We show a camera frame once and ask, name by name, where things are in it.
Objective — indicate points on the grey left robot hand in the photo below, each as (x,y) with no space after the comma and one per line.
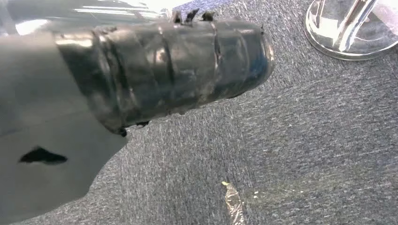
(46,93)

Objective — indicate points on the clear floor tape strip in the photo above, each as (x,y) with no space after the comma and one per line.
(233,203)

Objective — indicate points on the chrome stanchion with chrome base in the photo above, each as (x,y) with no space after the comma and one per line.
(323,40)

